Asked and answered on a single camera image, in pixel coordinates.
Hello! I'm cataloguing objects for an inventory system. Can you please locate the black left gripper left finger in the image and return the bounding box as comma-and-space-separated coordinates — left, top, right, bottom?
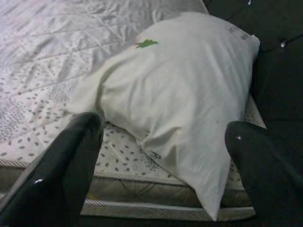
0, 111, 105, 227

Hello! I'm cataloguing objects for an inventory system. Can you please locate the grey quilted mattress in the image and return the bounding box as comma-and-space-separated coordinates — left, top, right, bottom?
0, 0, 267, 220

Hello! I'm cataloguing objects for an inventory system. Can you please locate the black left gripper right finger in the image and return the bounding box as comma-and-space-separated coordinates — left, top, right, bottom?
223, 120, 303, 227

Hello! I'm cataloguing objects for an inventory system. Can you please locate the white pillow with tree print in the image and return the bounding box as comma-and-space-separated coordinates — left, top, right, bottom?
65, 11, 261, 222

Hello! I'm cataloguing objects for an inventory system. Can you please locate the black tufted headboard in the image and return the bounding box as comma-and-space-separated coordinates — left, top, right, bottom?
203, 0, 303, 147

